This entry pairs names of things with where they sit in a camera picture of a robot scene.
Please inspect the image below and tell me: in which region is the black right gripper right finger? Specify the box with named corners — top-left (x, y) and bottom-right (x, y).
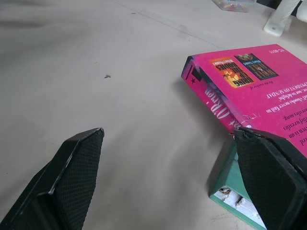
top-left (233, 127), bottom-right (307, 230)

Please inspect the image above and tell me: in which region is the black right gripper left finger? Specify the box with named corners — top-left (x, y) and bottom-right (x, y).
top-left (0, 127), bottom-right (105, 230)

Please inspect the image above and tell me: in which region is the pink paperback book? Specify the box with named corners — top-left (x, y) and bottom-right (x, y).
top-left (180, 44), bottom-right (307, 158)

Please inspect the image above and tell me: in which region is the teal hardcover book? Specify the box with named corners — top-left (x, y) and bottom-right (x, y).
top-left (208, 141), bottom-right (267, 230)

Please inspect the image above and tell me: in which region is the white plastic basket rack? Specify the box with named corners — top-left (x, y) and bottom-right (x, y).
top-left (262, 0), bottom-right (307, 37)

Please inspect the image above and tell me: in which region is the clear plastic box of small parts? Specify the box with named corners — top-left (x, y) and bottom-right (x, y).
top-left (211, 0), bottom-right (256, 13)

